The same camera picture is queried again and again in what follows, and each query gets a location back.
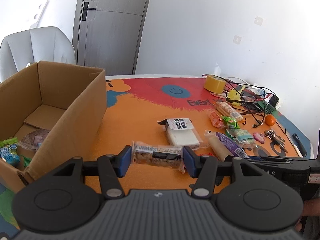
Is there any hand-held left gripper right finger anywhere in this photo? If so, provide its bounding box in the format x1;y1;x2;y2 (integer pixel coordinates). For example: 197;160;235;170
182;146;270;199

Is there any black door handle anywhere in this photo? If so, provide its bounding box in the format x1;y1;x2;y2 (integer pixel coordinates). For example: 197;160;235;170
81;2;97;21

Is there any grey upholstered chair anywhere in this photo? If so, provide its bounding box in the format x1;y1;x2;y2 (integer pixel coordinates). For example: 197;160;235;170
0;26;76;83

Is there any green-blue candy packet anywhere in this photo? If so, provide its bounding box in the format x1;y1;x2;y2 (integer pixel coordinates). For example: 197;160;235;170
0;137;20;165

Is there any black wire rack with cables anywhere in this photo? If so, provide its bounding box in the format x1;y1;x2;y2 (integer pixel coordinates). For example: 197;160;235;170
202;74;280;130

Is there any person's right hand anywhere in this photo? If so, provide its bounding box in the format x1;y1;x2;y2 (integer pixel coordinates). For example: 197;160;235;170
295;196;320;232

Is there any green-white snack packet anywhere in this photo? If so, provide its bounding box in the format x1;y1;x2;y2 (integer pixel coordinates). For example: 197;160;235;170
226;128;257;149

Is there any yellow plastic bag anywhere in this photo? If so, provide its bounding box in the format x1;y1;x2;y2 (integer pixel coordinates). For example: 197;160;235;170
226;85;247;103

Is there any white rice cake packet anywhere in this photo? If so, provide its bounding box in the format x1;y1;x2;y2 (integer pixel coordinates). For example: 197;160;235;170
157;118;202;149

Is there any orange snack packet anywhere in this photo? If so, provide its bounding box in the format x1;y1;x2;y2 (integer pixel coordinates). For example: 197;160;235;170
209;110;227;128

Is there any yellow tape roll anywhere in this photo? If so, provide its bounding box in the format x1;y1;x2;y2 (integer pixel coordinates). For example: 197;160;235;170
203;74;227;93

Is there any clear snack bar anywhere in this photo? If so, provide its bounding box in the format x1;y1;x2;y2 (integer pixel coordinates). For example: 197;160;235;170
131;141;187;173

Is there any black phone stand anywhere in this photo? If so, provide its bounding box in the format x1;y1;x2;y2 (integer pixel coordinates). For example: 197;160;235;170
226;97;265;111

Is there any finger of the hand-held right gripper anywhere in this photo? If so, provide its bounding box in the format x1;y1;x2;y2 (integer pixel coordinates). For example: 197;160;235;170
224;155;312;169

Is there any white foam board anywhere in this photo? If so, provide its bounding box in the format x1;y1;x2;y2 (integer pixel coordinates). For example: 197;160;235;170
30;0;49;29

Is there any purple roll snack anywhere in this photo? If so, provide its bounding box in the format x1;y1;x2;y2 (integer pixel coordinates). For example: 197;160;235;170
205;129;250;162

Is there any bunch of keys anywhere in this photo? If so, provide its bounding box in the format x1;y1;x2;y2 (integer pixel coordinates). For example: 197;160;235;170
264;129;288;153

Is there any brown cardboard box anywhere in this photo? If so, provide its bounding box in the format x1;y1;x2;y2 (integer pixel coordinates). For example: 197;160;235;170
0;60;108;193

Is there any grey door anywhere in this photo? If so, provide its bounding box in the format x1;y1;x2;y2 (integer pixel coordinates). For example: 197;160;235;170
72;0;154;75

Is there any white power strip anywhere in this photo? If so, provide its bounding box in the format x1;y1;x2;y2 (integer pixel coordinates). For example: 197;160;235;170
246;84;269;99

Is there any green snack packet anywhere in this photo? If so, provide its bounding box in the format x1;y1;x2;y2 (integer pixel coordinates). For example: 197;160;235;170
221;115;239;128

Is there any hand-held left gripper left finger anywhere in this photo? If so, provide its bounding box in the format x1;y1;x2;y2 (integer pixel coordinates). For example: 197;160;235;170
46;145;133;199

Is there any rice cracker packet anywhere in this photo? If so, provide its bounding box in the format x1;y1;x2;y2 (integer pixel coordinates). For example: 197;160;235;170
215;101;244;123

